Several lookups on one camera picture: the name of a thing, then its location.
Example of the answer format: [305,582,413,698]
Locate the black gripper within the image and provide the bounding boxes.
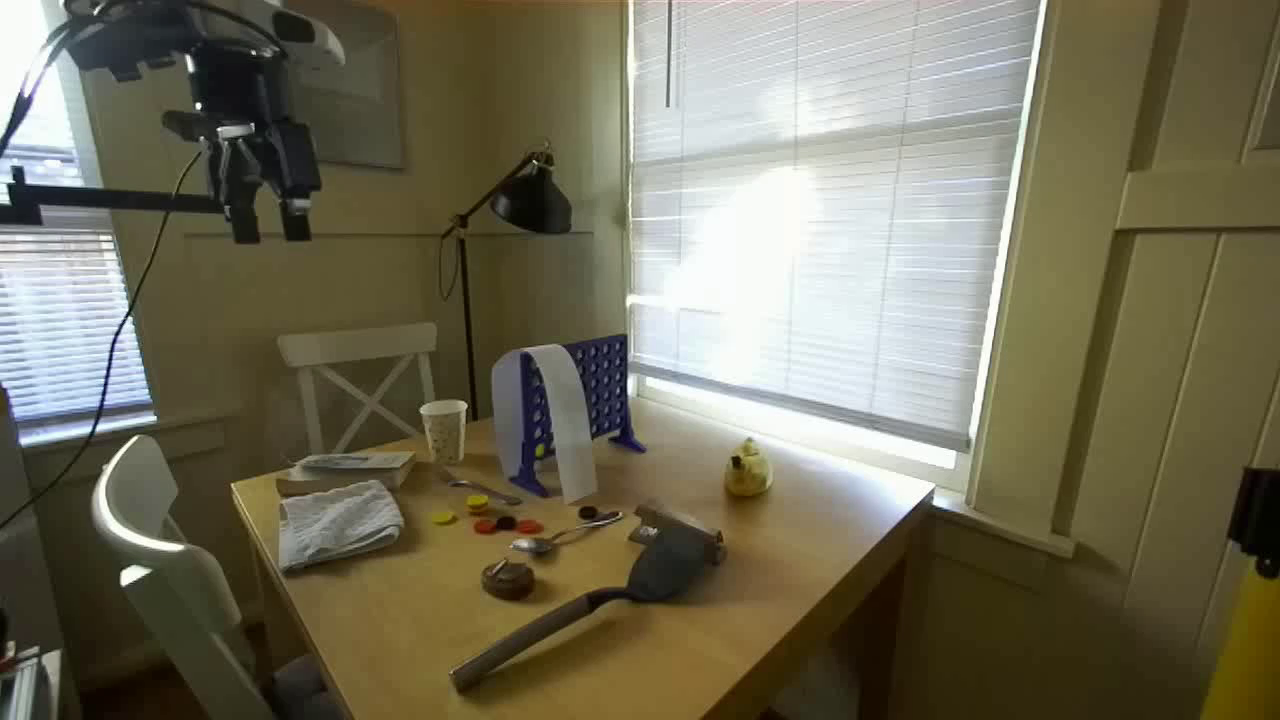
[197,114,325,246]

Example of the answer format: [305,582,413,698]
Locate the white paper sheet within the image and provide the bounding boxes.
[487,340,605,505]

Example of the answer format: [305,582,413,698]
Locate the white cross-back chair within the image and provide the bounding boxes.
[273,316,442,460]

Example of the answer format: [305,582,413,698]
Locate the narrow white window blind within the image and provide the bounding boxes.
[0,0,158,430]

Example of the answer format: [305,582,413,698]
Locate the flat book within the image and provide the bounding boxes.
[273,444,421,498]

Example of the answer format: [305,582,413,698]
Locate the clear plastic cup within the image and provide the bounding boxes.
[415,397,475,467]

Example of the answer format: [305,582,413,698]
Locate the folded grey cloth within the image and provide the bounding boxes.
[273,475,406,577]

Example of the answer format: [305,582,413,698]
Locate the metal knife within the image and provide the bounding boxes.
[435,463,526,508]

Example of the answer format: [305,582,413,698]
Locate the white rounded chair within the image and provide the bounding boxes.
[88,430,339,720]

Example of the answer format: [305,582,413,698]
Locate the blue connect four grid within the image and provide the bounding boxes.
[509,332,648,498]

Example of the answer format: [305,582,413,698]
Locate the metal spoon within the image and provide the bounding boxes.
[509,515,624,564]

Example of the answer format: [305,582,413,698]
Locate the brown round disc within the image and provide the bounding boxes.
[475,555,540,605]

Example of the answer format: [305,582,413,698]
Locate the yellow rubber duck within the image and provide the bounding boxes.
[721,430,780,505]

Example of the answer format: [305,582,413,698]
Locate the wide white window blind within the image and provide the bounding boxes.
[624,0,1045,451]

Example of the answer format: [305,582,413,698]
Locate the black stereo camera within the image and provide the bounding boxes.
[158,106,223,143]

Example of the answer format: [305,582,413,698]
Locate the framed wall picture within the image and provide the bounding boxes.
[285,0,415,177]

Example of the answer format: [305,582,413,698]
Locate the black camera boom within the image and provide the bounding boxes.
[0,164,230,226]

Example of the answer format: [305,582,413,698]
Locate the black camera cable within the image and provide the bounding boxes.
[0,139,211,535]

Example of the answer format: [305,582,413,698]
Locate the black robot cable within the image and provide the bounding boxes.
[0,8,101,161]

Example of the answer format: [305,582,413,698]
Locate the black spatula with grey handle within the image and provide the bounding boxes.
[447,498,730,698]

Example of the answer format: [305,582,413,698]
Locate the yellow barrier post black head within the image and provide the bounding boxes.
[1197,463,1280,720]

